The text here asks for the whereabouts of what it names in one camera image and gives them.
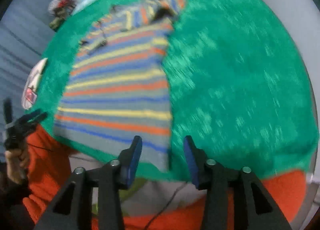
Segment striped knit sweater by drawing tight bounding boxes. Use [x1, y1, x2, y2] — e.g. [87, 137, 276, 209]
[53, 0, 185, 171]

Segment pile of clothes bag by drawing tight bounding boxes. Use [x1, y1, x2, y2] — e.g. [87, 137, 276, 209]
[48, 0, 77, 31]

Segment red smartphone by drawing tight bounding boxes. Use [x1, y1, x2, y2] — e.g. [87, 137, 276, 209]
[24, 87, 37, 105]

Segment orange trousers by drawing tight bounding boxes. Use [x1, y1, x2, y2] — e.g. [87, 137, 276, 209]
[23, 125, 306, 229]

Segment blue grey curtain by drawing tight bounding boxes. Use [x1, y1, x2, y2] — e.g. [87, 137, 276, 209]
[0, 0, 61, 160]

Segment green floral bedspread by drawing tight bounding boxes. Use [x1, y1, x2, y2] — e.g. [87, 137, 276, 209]
[35, 0, 319, 181]

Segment black cable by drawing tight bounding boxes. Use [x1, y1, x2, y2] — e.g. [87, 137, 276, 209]
[143, 182, 188, 230]

